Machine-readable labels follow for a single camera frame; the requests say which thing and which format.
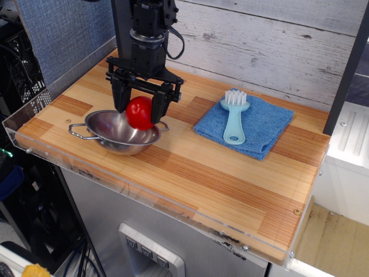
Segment dark grey left post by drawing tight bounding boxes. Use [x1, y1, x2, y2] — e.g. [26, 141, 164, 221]
[111, 0, 133, 59]

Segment blue folded cloth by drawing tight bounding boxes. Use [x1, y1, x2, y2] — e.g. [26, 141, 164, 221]
[194, 96, 294, 160]

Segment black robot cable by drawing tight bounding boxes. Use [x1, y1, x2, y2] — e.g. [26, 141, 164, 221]
[165, 25, 185, 61]

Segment stainless steel bowl with handles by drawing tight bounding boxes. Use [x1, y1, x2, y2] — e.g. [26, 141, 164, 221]
[69, 110, 170, 156]

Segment dark grey post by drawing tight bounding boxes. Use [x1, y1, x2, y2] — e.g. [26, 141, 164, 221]
[111, 0, 133, 59]
[323, 1, 368, 136]

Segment clear acrylic table guard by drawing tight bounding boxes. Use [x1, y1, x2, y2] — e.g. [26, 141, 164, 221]
[1, 39, 331, 271]

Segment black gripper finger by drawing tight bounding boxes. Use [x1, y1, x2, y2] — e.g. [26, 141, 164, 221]
[151, 84, 176, 124]
[111, 69, 135, 113]

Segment black perforated crate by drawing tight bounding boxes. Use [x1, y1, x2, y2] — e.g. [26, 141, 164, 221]
[1, 20, 51, 117]

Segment light blue dish brush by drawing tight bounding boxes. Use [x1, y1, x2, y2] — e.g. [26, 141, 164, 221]
[220, 89, 250, 145]

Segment white toy sink unit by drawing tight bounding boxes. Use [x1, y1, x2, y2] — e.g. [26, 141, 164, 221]
[312, 102, 368, 225]

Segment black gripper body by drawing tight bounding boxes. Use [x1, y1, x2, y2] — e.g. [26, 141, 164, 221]
[106, 28, 183, 102]

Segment silver toy fridge cabinet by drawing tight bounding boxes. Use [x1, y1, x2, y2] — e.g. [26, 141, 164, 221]
[61, 169, 269, 276]

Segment yellow object bottom left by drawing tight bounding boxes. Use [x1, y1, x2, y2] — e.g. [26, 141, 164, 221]
[21, 264, 51, 277]

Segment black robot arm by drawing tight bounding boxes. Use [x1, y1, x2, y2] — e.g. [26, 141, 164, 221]
[106, 1, 184, 123]

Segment grey ice dispenser panel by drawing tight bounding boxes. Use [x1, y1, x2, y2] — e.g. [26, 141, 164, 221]
[118, 223, 186, 276]

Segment dark grey right post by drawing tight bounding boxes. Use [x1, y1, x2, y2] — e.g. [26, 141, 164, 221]
[323, 1, 368, 136]

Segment red ball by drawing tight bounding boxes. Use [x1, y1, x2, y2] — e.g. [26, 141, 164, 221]
[126, 96, 153, 130]

